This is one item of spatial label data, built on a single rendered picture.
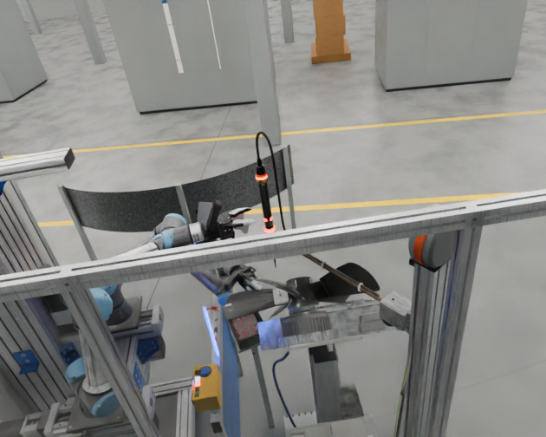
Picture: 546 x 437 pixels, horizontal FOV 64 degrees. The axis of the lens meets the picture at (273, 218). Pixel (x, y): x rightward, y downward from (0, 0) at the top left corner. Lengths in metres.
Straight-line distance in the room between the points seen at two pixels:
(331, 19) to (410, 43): 2.39
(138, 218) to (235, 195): 0.83
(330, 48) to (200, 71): 3.04
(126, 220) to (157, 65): 4.50
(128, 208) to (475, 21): 5.86
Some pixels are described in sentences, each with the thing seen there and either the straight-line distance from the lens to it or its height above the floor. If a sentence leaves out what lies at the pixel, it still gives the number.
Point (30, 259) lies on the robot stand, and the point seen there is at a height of 1.60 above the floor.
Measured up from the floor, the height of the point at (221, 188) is 0.83.
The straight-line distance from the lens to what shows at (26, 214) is 3.80.
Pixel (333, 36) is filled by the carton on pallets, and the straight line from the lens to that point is 9.60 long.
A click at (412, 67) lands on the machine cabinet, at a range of 7.72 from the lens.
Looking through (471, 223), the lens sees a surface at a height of 2.02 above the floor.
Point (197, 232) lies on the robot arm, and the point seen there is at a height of 1.65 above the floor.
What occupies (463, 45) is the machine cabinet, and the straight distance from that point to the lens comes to 7.81.
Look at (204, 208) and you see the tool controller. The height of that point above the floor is 1.25.
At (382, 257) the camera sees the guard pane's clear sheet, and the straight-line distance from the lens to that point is 1.00.
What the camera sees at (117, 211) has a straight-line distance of 3.86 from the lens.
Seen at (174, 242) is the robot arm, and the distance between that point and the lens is 1.69.
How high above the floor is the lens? 2.60
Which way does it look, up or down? 34 degrees down
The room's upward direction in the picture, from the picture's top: 9 degrees counter-clockwise
